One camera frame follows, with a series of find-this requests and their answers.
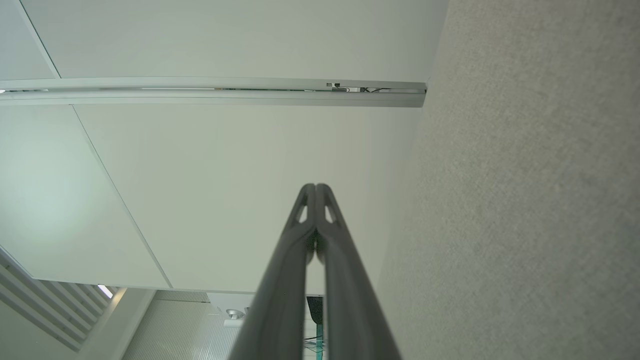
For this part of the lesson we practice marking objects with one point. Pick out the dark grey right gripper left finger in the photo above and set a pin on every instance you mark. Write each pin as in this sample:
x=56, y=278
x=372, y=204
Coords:
x=280, y=300

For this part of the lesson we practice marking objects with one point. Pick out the black chair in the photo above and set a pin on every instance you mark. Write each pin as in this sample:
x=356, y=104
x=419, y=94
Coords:
x=316, y=307

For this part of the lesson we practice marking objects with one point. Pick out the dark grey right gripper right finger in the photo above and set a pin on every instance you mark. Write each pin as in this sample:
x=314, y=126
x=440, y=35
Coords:
x=350, y=310

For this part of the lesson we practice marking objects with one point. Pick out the ceiling light strip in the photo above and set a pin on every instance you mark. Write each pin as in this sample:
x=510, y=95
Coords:
x=105, y=291

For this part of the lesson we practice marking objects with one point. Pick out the grey partition post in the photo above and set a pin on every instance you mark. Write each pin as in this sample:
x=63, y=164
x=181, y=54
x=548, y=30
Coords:
x=200, y=97

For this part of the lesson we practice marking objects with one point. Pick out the round ceiling spotlight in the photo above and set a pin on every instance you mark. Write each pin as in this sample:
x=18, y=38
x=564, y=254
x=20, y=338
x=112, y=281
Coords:
x=234, y=314

